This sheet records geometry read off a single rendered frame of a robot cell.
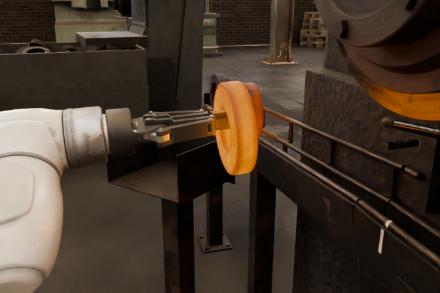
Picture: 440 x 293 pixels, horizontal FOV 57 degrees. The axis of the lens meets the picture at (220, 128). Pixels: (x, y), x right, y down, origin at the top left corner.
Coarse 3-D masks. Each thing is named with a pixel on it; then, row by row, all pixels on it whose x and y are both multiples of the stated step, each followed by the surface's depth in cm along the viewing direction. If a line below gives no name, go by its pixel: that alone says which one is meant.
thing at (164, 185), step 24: (144, 144) 114; (192, 144) 112; (216, 144) 96; (120, 168) 109; (144, 168) 115; (168, 168) 113; (192, 168) 91; (216, 168) 98; (144, 192) 97; (168, 192) 96; (192, 192) 93; (168, 216) 105; (192, 216) 107; (168, 240) 107; (192, 240) 109; (168, 264) 109; (192, 264) 111; (168, 288) 112; (192, 288) 113
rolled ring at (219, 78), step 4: (212, 76) 164; (216, 76) 158; (220, 76) 158; (212, 80) 164; (216, 80) 158; (220, 80) 156; (224, 80) 156; (212, 84) 166; (216, 84) 159; (212, 88) 167; (216, 88) 168; (212, 92) 168; (212, 96) 169; (212, 100) 169; (212, 104) 168
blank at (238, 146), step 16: (224, 96) 66; (240, 96) 63; (240, 112) 61; (240, 128) 61; (256, 128) 62; (224, 144) 71; (240, 144) 61; (256, 144) 62; (224, 160) 71; (240, 160) 63; (256, 160) 64
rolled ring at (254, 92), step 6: (246, 84) 124; (252, 84) 124; (252, 90) 121; (258, 90) 122; (252, 96) 120; (258, 96) 120; (252, 102) 119; (258, 102) 120; (258, 108) 119; (258, 114) 119; (258, 120) 120; (258, 126) 120; (258, 132) 122
